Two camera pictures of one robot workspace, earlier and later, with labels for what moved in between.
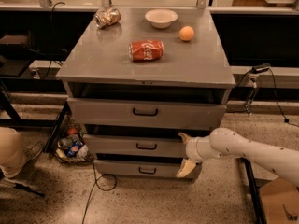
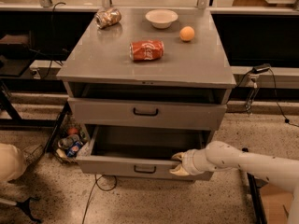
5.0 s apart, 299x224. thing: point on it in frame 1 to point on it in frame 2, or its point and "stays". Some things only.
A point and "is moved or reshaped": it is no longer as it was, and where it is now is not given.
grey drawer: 163,144 is moved or reshaped
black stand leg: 28,189 to 25,206
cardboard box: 280,202 stays
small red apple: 72,132 stays
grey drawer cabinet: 136,78 stays
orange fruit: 187,33 stays
